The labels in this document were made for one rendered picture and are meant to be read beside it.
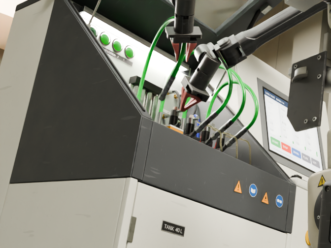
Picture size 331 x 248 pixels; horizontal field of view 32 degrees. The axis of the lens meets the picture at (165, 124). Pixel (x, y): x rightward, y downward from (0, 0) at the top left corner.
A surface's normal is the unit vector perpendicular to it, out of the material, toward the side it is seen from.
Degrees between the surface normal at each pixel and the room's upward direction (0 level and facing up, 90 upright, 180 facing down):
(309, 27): 90
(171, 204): 90
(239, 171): 90
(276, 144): 76
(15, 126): 90
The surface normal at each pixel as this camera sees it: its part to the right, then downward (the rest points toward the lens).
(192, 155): 0.70, -0.10
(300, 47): -0.86, -0.28
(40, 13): -0.70, -0.32
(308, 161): 0.72, -0.32
